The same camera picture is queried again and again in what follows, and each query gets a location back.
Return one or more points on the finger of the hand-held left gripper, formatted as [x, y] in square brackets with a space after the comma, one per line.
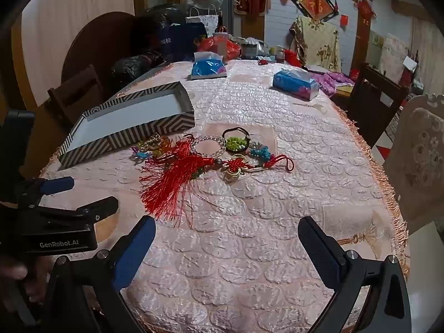
[90, 208]
[57, 184]

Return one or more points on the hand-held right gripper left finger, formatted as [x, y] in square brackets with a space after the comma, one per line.
[135, 249]

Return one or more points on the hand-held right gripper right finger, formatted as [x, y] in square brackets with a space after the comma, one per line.
[321, 249]

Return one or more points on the red tassel ornament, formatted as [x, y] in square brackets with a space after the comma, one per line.
[166, 184]

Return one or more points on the gold amber bead trinket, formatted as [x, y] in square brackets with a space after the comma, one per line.
[152, 145]

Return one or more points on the striped cardboard box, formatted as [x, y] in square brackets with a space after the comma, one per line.
[131, 118]

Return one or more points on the person's left hand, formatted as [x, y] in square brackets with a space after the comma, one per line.
[14, 271]

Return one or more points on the pink embossed tablecloth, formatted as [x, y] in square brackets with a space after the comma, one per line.
[242, 249]

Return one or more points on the brown wooden chair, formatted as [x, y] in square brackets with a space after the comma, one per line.
[74, 93]

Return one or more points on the white upholstered chair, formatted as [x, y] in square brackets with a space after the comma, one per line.
[416, 152]

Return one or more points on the black plastic bag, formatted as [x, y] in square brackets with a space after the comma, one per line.
[156, 17]
[135, 63]

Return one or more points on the round wooden tabletop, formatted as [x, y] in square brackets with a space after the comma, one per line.
[104, 38]

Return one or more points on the dark wooden chair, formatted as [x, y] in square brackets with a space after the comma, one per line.
[374, 100]

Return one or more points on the blue tissue pack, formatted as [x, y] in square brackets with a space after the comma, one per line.
[295, 83]
[208, 67]

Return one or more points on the purple cloth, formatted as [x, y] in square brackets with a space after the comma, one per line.
[329, 79]

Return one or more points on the dark blue paper bag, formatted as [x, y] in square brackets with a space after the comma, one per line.
[180, 40]

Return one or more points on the red plastic bag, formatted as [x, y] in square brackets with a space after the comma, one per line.
[222, 48]

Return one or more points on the floral cream cloth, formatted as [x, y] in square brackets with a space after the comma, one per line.
[315, 41]

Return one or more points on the clear plastic container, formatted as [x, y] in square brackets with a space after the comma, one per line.
[249, 50]

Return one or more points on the white paper bag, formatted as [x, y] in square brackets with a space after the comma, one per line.
[204, 22]

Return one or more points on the small red paper decoration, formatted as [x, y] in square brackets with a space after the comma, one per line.
[344, 20]

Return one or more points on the diamond framed wall decoration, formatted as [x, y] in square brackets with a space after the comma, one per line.
[315, 5]

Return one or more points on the red lantern wall decoration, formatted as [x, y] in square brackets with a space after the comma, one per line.
[365, 8]

